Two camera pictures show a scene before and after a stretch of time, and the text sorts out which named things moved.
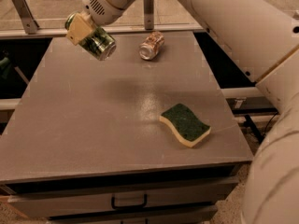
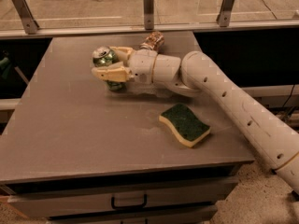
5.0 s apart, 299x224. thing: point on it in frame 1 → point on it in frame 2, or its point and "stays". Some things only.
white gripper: (104, 7) → (141, 64)
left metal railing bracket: (24, 12) stays
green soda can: (99, 44) → (103, 56)
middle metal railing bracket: (149, 10) stays
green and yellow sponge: (184, 125) stays
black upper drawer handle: (142, 205) stays
